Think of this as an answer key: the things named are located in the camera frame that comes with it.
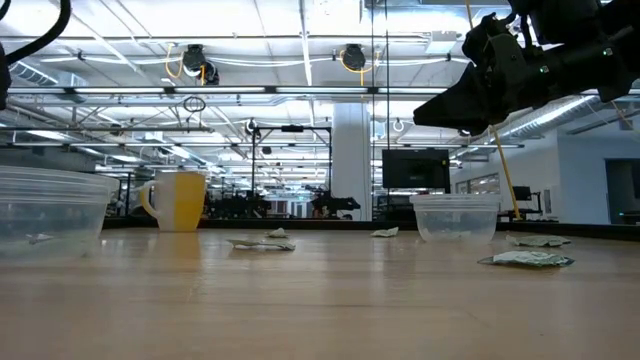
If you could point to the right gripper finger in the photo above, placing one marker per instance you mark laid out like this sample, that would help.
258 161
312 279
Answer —
465 107

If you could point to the green white sweetener packet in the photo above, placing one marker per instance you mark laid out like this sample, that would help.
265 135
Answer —
276 233
537 241
385 232
37 238
261 244

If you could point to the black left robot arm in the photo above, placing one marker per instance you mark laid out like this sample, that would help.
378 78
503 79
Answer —
4 75

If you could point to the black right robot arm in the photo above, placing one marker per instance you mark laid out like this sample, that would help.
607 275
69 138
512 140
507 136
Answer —
600 60

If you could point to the black monitor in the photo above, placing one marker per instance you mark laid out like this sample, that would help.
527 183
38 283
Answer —
416 168

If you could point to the small background monitor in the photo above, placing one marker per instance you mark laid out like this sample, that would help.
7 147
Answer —
522 192

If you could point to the clear plastic bin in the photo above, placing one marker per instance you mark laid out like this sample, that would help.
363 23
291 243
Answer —
455 210
60 200

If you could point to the white building column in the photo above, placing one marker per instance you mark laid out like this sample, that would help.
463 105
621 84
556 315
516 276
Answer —
351 160

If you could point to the dark-edged green sweetener packet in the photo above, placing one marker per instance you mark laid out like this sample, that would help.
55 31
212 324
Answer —
526 258

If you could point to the yellow and white mug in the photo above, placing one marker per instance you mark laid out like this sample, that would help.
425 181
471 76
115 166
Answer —
185 200

